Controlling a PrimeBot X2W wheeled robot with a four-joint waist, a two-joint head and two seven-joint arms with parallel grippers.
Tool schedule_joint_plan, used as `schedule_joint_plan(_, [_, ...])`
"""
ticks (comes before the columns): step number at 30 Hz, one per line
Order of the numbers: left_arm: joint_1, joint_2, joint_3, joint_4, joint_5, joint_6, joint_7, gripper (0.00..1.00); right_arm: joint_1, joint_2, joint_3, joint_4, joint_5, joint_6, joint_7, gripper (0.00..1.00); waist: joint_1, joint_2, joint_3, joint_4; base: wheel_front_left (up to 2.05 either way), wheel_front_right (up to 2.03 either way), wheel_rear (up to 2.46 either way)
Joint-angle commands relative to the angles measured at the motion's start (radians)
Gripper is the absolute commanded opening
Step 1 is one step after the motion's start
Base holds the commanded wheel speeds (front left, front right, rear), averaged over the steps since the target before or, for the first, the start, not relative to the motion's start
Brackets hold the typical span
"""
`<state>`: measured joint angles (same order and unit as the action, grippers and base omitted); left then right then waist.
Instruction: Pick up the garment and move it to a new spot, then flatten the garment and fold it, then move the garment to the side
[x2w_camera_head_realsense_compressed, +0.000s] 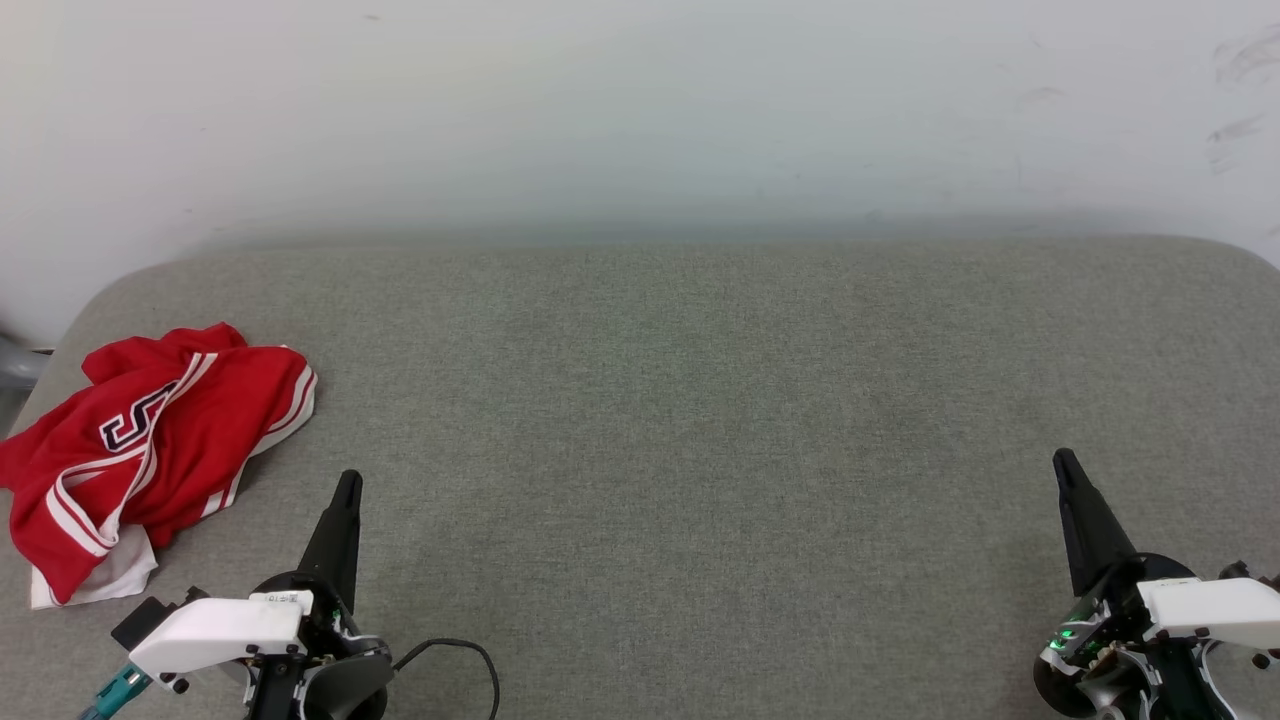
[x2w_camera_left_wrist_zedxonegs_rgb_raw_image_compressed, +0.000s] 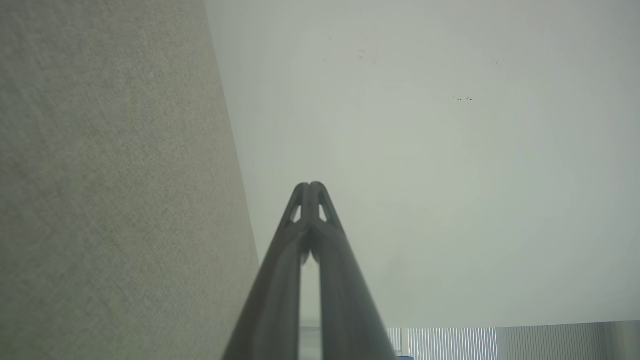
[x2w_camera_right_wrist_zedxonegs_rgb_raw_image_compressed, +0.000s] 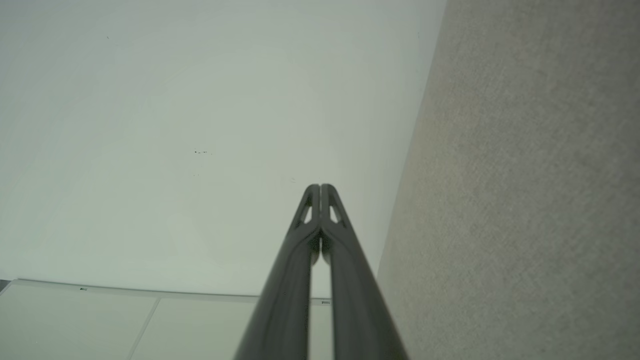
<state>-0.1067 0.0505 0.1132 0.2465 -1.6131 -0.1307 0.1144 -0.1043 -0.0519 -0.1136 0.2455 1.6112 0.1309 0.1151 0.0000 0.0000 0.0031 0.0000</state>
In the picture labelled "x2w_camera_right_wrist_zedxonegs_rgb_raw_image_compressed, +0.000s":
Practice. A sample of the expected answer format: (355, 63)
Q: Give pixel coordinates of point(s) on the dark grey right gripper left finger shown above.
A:
(280, 300)

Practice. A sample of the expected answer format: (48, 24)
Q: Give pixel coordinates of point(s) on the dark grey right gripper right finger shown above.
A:
(360, 310)

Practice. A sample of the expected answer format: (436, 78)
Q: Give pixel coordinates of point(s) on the grey fabric sofa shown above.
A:
(525, 200)

